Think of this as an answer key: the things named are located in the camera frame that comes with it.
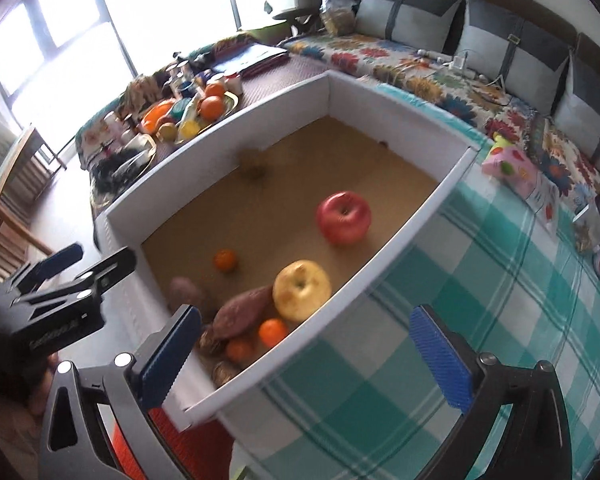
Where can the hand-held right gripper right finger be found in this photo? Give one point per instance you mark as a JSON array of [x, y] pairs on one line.
[[440, 360]]

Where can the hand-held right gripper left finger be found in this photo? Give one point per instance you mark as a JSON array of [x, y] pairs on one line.
[[170, 355]]

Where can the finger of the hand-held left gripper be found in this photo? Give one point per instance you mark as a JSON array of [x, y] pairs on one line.
[[55, 262], [107, 272]]

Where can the small purple sweet potato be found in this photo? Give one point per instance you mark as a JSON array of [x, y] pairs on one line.
[[185, 292]]

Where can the small tangerine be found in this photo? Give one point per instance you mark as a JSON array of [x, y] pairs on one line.
[[225, 260], [273, 332], [239, 349]]

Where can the long sweet potato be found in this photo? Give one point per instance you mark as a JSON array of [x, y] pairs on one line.
[[242, 310]]

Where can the yellow pear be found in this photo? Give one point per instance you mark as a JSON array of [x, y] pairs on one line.
[[301, 290]]

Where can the red apple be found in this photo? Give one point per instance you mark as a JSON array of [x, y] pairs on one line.
[[343, 217]]

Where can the brown-green round fruit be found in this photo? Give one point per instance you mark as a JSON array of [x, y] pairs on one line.
[[252, 162]]

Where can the white cardboard box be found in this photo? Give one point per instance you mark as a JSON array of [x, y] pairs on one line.
[[260, 125]]

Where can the wooden slatted chair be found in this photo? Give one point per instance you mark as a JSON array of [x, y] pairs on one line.
[[20, 185]]

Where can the teal white plaid blanket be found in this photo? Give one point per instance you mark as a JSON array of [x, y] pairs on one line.
[[430, 270]]

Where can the tray of assorted fruit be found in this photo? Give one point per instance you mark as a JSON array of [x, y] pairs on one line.
[[195, 110]]

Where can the pink snack bag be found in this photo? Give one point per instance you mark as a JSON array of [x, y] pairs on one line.
[[517, 172]]

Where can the cluster of small bottles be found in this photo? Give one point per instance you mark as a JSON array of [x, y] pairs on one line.
[[180, 75]]

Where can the clear jar black lid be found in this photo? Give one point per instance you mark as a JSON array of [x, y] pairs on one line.
[[597, 220]]

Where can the dark folder with papers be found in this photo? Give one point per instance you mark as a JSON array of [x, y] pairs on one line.
[[255, 57]]

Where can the window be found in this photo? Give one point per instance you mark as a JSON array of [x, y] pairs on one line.
[[130, 10]]

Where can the grey two-tone pillow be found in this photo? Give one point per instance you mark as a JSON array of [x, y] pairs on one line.
[[510, 55], [405, 10], [587, 115]]

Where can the dark wooden chair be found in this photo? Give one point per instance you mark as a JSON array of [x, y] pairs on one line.
[[292, 14]]

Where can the clear plastic bag of snacks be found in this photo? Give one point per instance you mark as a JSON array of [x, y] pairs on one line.
[[337, 12]]

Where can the brown headboard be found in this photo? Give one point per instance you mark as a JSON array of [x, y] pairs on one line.
[[555, 15]]

